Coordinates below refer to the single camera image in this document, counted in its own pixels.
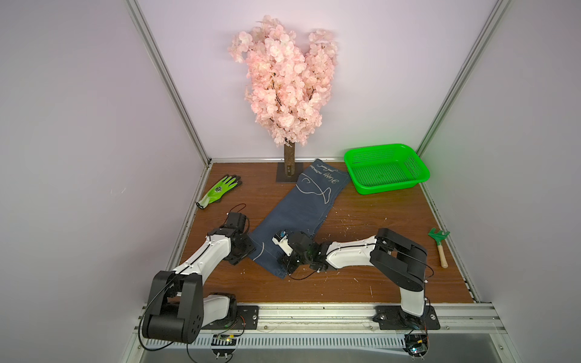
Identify green plastic basket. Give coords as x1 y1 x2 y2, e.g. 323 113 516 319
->
343 144 431 195

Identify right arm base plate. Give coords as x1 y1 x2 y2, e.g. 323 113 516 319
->
372 304 441 331

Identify aluminium frame corner post left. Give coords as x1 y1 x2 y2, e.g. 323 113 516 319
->
125 0 211 168

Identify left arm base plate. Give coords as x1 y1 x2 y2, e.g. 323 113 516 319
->
202 305 260 331

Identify aluminium frame corner post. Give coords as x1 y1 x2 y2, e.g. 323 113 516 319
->
415 0 513 157
125 0 211 168

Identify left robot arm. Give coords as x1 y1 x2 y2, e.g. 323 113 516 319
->
139 213 256 343

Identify blue fish-print pillowcase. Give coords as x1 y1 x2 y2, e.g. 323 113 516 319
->
249 159 350 279

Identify right controller board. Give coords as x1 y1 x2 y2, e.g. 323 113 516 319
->
403 334 429 358

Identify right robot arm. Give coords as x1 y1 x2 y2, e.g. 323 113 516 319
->
272 228 433 329

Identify pink cherry blossom tree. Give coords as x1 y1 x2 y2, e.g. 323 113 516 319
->
228 15 338 179

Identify aluminium front rail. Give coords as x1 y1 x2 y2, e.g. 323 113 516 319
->
200 302 506 334

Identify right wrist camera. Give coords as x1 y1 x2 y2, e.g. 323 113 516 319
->
272 231 294 257

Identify green black work glove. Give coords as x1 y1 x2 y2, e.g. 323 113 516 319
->
195 175 241 210

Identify green toy rake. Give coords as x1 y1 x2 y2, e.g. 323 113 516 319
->
428 228 450 269

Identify aluminium frame corner post right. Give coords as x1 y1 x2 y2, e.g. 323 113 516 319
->
415 0 513 157

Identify controller board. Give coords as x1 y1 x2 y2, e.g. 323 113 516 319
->
403 334 429 358
210 334 238 361

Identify left controller board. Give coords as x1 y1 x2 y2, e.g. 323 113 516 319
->
210 334 238 361

